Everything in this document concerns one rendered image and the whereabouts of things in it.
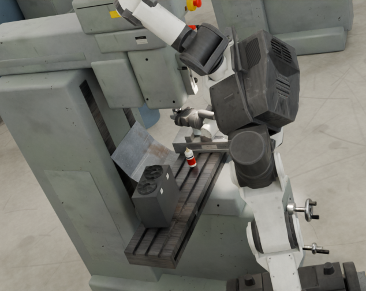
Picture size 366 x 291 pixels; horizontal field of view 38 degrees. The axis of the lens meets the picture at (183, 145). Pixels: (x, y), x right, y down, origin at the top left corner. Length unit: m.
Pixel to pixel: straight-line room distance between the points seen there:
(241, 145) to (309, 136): 2.65
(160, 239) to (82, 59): 0.88
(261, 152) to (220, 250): 1.32
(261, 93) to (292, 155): 2.37
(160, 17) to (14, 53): 1.07
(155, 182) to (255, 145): 0.79
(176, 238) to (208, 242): 0.56
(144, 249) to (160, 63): 0.80
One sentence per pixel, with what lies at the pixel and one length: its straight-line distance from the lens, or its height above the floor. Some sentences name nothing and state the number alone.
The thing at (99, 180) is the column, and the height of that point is 0.99.
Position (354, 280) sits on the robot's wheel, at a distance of 2.45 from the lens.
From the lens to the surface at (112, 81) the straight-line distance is 2.43.
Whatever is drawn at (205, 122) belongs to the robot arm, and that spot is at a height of 1.25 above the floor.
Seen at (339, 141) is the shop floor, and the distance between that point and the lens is 4.17.
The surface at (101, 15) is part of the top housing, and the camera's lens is 2.27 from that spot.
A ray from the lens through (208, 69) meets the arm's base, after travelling 1.80.
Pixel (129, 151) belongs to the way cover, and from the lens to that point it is 2.78.
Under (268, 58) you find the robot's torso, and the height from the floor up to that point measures 1.67.
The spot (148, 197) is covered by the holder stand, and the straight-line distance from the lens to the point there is 2.28.
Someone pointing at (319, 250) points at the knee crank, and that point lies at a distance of 2.68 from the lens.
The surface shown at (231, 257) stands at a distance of 2.89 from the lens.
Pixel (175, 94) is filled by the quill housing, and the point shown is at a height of 1.39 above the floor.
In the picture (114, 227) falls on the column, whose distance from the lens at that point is 2.96.
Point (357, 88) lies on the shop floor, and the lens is 4.78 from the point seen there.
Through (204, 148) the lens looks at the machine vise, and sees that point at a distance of 2.73.
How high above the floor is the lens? 2.48
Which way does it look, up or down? 33 degrees down
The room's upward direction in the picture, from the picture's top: 19 degrees counter-clockwise
